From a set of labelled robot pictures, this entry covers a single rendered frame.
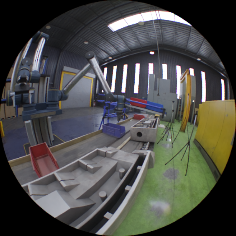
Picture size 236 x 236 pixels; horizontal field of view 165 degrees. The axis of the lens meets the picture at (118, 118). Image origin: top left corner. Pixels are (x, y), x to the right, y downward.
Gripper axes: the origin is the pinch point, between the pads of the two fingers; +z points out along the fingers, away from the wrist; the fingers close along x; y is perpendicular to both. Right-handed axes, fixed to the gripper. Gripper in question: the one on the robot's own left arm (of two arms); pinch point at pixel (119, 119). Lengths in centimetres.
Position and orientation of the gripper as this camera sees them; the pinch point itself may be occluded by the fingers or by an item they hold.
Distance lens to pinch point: 132.8
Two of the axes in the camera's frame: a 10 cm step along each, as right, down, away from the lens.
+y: 8.7, 1.8, -4.7
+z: -0.9, 9.7, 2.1
